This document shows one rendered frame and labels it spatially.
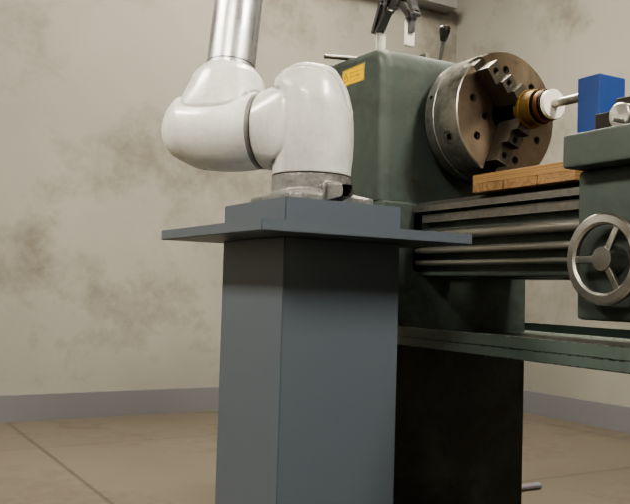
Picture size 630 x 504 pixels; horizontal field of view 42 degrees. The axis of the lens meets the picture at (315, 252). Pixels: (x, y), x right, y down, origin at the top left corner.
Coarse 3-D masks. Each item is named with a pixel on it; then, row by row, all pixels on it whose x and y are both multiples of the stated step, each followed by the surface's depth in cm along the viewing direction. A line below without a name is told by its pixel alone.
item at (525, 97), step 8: (520, 96) 193; (528, 96) 191; (536, 96) 189; (520, 104) 192; (528, 104) 190; (536, 104) 188; (520, 112) 192; (528, 112) 190; (536, 112) 189; (520, 120) 193; (528, 120) 192; (536, 120) 191; (544, 120) 190; (552, 120) 190
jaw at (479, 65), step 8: (472, 64) 199; (480, 64) 198; (488, 64) 196; (496, 64) 196; (480, 72) 197; (488, 72) 195; (496, 72) 196; (488, 80) 196; (496, 80) 195; (504, 80) 194; (512, 80) 195; (488, 88) 198; (496, 88) 196; (504, 88) 194; (512, 88) 195; (520, 88) 194; (496, 96) 198; (504, 96) 196; (512, 96) 194; (496, 104) 200; (504, 104) 198
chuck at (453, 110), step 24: (456, 72) 200; (504, 72) 202; (528, 72) 206; (456, 96) 195; (480, 96) 198; (456, 120) 195; (480, 120) 198; (504, 120) 209; (456, 144) 198; (480, 144) 198; (528, 144) 205; (456, 168) 204; (480, 168) 198; (504, 168) 201
